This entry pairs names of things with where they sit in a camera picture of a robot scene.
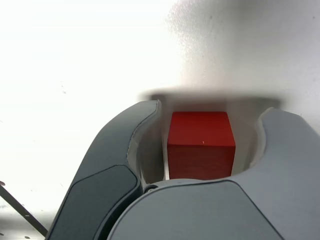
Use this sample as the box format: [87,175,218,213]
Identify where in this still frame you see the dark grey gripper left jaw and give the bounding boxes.
[46,99,168,240]

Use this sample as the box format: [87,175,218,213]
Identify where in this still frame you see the black tape strip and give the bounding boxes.
[0,180,49,237]

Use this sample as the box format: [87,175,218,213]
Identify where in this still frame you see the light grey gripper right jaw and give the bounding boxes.
[106,106,320,240]

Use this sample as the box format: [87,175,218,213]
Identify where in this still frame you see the red cube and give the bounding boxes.
[166,111,237,181]

